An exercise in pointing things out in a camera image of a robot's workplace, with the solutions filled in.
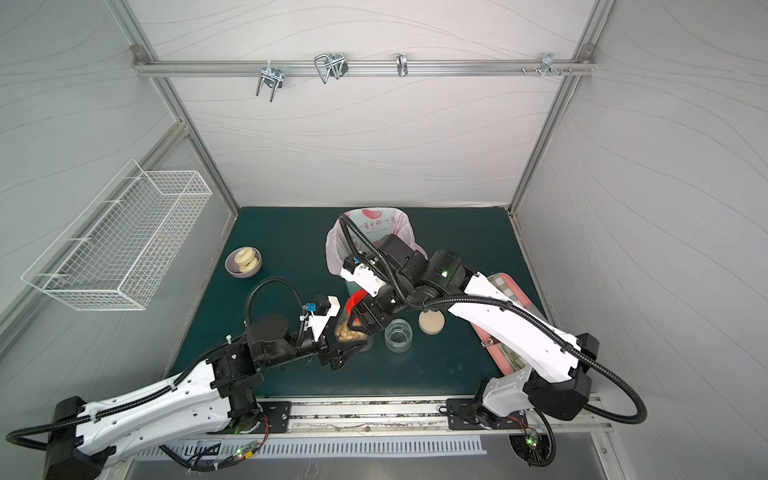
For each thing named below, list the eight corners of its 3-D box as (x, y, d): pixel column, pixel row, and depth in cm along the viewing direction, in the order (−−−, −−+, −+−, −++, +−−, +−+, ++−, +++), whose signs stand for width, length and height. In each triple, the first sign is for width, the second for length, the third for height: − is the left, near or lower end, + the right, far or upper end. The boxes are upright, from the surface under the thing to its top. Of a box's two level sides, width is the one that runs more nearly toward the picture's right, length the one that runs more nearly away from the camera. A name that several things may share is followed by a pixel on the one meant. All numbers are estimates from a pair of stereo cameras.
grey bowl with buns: (229, 280, 101) (220, 270, 96) (238, 257, 107) (231, 246, 102) (260, 281, 101) (253, 270, 96) (268, 257, 107) (262, 246, 102)
